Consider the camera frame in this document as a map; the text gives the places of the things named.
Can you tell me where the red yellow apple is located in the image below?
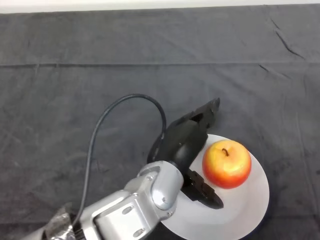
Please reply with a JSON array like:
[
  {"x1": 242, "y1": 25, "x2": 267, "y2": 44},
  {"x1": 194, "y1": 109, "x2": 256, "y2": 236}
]
[{"x1": 201, "y1": 139, "x2": 252, "y2": 190}]

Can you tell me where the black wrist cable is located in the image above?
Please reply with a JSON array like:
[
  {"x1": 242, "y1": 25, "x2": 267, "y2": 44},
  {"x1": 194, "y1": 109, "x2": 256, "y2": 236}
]
[{"x1": 72, "y1": 93, "x2": 168, "y2": 225}]

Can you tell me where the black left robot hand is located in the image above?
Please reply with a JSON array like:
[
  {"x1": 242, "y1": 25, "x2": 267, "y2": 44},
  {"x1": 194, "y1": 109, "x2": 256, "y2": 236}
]
[{"x1": 146, "y1": 97, "x2": 224, "y2": 209}]

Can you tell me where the black table cloth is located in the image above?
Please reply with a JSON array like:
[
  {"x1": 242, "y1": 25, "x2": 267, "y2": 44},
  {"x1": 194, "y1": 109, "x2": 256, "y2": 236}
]
[{"x1": 0, "y1": 4, "x2": 320, "y2": 240}]

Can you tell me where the white round plate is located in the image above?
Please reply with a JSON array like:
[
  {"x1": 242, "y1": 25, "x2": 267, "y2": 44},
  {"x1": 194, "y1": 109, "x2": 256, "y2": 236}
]
[{"x1": 160, "y1": 133, "x2": 270, "y2": 240}]

